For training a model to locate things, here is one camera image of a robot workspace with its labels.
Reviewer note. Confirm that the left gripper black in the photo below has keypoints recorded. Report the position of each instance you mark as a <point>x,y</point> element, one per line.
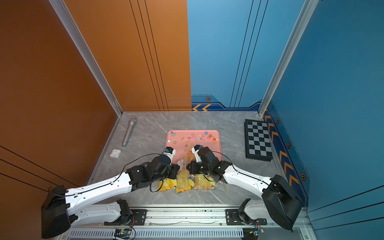
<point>174,171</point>

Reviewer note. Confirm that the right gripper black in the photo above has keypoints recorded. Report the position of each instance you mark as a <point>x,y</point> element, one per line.
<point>193,171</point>

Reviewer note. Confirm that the yellow duck ziploc bag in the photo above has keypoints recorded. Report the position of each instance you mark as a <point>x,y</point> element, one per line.
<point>207,183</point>
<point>167,184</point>
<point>184,182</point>

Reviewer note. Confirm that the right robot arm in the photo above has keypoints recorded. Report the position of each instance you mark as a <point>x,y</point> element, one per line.
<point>280,201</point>

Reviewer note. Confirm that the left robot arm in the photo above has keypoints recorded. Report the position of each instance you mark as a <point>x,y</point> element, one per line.
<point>61,206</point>

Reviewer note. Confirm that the pink plastic tray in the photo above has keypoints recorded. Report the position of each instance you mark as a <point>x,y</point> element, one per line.
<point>184,140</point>

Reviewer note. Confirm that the white earbuds case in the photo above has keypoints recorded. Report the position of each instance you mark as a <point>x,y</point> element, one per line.
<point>115,153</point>

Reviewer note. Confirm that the black white chessboard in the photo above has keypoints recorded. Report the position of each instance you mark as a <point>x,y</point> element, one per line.
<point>257,141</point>

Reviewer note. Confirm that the silver microphone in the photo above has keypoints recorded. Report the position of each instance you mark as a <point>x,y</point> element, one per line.
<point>131,125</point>

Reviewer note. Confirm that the left green circuit board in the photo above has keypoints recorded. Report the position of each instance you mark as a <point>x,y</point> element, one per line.
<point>123,234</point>

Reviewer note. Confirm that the green circuit board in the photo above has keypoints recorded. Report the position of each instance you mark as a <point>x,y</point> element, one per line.
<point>123,234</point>
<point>250,234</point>

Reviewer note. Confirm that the right green circuit board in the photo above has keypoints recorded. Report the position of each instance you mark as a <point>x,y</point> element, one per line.
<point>250,234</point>

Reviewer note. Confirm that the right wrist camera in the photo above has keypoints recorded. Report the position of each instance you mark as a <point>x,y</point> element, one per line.
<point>195,151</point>

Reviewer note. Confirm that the aluminium front rail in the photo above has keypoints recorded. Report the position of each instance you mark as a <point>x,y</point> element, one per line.
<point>161,216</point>

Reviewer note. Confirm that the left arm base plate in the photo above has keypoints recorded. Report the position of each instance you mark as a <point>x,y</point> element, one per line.
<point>137,217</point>

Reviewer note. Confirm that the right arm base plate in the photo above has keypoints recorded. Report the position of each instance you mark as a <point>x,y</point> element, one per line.
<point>235,218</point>

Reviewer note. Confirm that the right aluminium corner post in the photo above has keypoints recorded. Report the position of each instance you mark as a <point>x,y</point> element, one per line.
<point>292,43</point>

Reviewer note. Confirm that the aluminium corner post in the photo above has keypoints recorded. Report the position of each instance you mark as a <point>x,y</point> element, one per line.
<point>75,34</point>
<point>292,43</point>

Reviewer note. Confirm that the left aluminium corner post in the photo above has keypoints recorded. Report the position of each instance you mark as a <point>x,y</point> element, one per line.
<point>75,34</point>

